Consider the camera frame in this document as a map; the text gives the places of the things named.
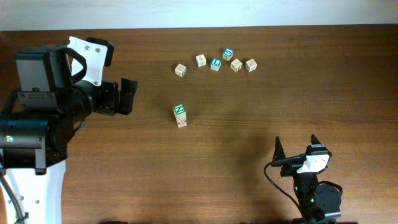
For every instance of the blue L wooden block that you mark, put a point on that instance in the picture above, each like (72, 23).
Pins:
(215, 64)

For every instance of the wooden block red edge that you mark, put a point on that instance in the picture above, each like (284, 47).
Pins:
(236, 65)

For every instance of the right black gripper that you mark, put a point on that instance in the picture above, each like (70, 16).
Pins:
(279, 152)

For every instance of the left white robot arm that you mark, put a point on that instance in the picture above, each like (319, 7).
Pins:
(34, 145)

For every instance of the wooden block green side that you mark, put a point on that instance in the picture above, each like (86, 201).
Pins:
(181, 70)

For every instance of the wooden block green edge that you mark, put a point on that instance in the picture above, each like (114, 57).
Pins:
(250, 65)

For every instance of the wooden block red trim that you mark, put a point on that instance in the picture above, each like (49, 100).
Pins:
(180, 115)

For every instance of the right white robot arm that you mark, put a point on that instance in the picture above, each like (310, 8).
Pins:
(317, 201)

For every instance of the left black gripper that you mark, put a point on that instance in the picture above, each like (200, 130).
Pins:
(111, 99)

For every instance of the blue S wooden block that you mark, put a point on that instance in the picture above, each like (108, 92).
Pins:
(228, 54)

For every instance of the plain wooden block top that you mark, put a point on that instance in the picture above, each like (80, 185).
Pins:
(200, 60)

